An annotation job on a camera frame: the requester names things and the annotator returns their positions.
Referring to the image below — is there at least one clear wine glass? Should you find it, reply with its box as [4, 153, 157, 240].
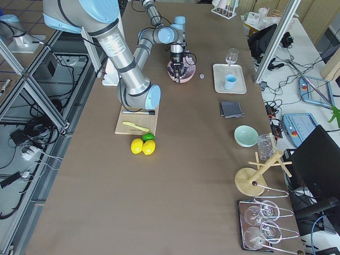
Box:
[225, 48, 239, 75]

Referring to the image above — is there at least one light blue plastic cup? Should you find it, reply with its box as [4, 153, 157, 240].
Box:
[224, 74, 237, 90]

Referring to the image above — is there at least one cream serving tray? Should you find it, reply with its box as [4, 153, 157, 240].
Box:
[212, 64, 247, 94]

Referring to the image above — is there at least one upper yellow lemon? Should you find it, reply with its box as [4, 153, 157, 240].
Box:
[130, 138, 144, 154]

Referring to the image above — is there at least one white cup rack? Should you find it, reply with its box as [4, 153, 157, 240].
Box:
[211, 0, 239, 19]

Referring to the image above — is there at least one aluminium frame post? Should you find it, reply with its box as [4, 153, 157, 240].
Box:
[253, 0, 301, 84]

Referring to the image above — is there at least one black monitor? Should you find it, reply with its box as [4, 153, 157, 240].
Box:
[290, 125, 339, 199]

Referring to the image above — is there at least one bamboo cutting board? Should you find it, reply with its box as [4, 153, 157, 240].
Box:
[115, 106, 159, 135]

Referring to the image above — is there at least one green lime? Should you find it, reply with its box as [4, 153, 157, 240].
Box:
[141, 133, 155, 142]

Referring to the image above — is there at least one black bag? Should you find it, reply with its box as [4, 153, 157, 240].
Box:
[248, 24, 277, 60]

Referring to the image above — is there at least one glass mug on stand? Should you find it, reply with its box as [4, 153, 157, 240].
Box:
[257, 133, 276, 160]

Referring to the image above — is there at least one pile of clear ice cubes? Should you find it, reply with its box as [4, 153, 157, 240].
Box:
[185, 58, 196, 76]

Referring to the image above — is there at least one lower yellow lemon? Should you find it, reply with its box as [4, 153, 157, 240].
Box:
[142, 140, 156, 155]

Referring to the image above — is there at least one yellow plastic knife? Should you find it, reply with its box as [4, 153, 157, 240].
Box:
[122, 121, 150, 132]

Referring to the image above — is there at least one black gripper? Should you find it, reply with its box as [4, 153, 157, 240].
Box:
[169, 45, 187, 82]

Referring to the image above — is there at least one yellow lemon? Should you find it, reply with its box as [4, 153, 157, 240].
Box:
[130, 138, 144, 154]
[142, 140, 156, 155]

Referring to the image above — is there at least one mint green bowl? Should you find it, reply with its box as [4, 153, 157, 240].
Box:
[234, 125, 258, 148]

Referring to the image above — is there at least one stainless steel ice scoop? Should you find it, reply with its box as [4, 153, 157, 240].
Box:
[174, 67, 181, 83]

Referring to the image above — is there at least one white cardboard box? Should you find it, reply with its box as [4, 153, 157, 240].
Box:
[243, 12, 270, 36]

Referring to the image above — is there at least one upside-down wine glass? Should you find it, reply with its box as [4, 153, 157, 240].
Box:
[243, 220, 301, 251]
[244, 200, 294, 226]

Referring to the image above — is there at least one pink bowl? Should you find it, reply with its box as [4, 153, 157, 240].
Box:
[167, 57, 196, 83]

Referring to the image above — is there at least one steel muddler black tip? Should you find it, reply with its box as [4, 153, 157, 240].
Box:
[122, 110, 156, 115]

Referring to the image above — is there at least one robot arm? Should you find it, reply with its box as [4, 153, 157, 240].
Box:
[43, 1, 186, 110]
[141, 0, 164, 28]

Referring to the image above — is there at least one folded grey cloth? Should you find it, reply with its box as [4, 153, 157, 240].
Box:
[220, 101, 244, 118]

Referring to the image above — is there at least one wooden cup stand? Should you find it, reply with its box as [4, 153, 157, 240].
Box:
[235, 149, 292, 197]

